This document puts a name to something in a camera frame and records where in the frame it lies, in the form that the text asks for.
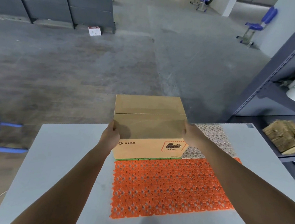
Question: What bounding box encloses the white table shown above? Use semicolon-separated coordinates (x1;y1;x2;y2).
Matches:
0;104;295;224

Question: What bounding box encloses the grey metal shelf rack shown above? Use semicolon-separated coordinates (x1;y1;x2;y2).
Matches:
223;0;295;179

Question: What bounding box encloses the person's right forearm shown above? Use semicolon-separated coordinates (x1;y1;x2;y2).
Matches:
188;137;295;224

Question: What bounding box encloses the person's left hand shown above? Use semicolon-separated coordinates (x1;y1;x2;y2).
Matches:
97;119;122;155

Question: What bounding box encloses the person's right hand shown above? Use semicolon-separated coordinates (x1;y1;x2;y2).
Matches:
180;121;208;149

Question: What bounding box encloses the small white red box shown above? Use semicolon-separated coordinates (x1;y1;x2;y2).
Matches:
87;26;102;37

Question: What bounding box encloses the green plastic grid tile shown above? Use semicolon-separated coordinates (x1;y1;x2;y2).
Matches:
114;151;183;166

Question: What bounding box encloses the person's left forearm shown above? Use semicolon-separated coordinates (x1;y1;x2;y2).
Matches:
10;136;111;224

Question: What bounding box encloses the brown cardboard box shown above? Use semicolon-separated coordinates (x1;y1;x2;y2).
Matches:
110;92;193;166

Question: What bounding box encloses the dark grey cabinet row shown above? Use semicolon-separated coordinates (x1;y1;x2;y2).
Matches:
0;0;118;34

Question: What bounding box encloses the grey plastic grid tile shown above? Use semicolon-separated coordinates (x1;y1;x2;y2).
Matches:
181;121;239;164

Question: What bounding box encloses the orange plastic grid tile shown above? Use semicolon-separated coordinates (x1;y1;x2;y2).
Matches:
109;148;243;224

